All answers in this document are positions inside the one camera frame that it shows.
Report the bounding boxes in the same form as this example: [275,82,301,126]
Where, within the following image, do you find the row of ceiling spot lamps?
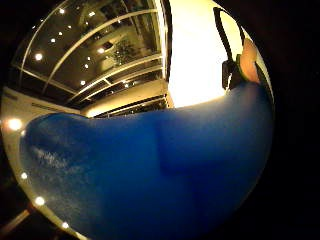
[6,7,134,231]

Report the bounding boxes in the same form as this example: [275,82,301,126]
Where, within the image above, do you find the blue soft toy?
[19,81,275,240]

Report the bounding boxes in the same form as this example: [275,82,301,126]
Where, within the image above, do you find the white framed glass window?
[9,0,172,118]

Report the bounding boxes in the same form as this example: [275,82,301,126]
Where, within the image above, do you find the green leafy plant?
[112,39,138,66]

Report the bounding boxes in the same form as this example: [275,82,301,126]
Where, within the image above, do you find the brown wooden beam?
[0,207,36,236]

